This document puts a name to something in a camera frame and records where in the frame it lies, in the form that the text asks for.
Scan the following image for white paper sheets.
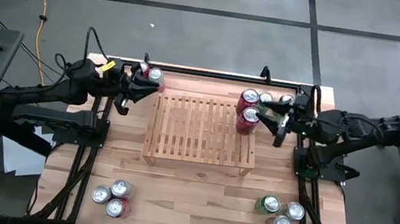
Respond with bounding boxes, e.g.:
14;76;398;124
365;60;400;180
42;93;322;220
0;120;56;182

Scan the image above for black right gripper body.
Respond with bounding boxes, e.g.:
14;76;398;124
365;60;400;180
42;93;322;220
273;91;321;153

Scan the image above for yellow tape tag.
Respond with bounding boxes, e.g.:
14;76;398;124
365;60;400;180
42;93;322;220
100;59;117;74

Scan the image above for wooden slatted shelf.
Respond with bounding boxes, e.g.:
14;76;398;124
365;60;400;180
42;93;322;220
140;86;264;180

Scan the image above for silver and pink can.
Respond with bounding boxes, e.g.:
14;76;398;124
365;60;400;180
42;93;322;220
146;66;167;94

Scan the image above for yellow extension cable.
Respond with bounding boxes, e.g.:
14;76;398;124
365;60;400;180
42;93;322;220
0;0;57;87

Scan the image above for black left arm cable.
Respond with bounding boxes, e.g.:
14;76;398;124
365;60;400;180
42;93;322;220
53;22;114;77

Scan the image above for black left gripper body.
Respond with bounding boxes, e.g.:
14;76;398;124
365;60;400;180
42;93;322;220
101;60;136;117

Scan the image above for green Sprite can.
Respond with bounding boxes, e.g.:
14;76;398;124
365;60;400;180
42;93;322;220
253;192;283;218
279;92;296;107
257;91;275;110

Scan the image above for black metal table frame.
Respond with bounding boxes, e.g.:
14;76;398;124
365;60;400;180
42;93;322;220
25;48;373;224

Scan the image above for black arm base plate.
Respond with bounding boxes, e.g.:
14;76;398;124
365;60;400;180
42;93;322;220
51;114;111;151
289;144;364;187

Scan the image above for black support beam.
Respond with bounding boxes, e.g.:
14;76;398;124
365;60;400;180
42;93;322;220
0;106;58;159

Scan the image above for red cola can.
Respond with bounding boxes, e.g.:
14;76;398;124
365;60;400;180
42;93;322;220
234;104;263;137
137;61;151;79
235;86;262;117
105;196;133;221

